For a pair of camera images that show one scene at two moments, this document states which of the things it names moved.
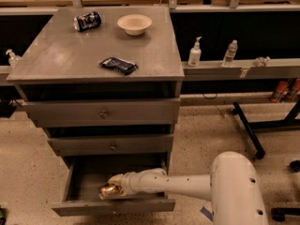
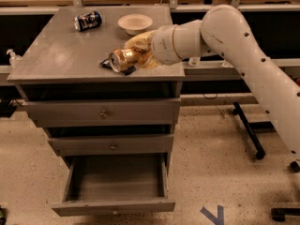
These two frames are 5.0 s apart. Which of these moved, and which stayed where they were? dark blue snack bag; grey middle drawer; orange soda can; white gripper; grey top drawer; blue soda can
Moved: white gripper; orange soda can
Stayed: grey top drawer; grey middle drawer; blue soda can; dark blue snack bag
